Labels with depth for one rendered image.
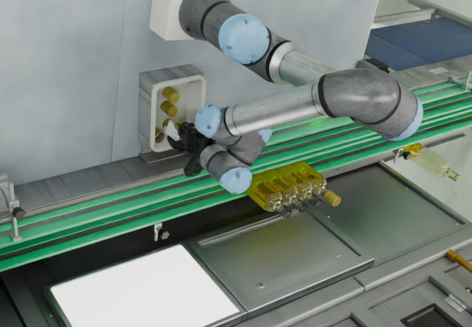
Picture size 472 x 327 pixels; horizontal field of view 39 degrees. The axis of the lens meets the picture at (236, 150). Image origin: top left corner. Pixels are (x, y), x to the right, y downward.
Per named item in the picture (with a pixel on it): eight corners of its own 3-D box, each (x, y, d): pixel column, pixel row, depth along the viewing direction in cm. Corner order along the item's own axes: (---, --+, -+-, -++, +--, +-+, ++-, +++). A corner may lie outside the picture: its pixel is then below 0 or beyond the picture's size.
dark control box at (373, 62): (352, 80, 243) (369, 89, 237) (357, 59, 239) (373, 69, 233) (369, 76, 247) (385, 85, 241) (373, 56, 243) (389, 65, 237)
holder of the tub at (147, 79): (137, 154, 203) (149, 167, 197) (139, 72, 189) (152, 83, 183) (185, 142, 212) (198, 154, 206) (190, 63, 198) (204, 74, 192)
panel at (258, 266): (43, 295, 177) (95, 385, 154) (42, 286, 176) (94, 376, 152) (303, 206, 224) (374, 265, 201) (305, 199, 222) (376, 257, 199)
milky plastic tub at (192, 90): (138, 140, 200) (151, 154, 194) (139, 72, 188) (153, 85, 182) (187, 129, 209) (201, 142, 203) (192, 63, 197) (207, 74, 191)
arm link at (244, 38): (220, -7, 167) (250, 12, 157) (253, 17, 176) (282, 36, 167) (194, 34, 168) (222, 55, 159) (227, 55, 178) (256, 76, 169)
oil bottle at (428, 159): (397, 152, 258) (449, 186, 240) (401, 139, 256) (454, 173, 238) (407, 149, 261) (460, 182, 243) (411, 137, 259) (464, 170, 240)
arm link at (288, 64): (246, 17, 176) (409, 81, 138) (279, 41, 186) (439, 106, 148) (225, 57, 176) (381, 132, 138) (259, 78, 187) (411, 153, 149)
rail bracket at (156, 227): (137, 227, 200) (158, 252, 190) (138, 208, 196) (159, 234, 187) (149, 223, 202) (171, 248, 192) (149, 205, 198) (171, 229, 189)
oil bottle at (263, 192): (230, 179, 212) (269, 215, 197) (231, 165, 209) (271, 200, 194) (244, 175, 215) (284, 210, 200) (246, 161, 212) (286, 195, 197)
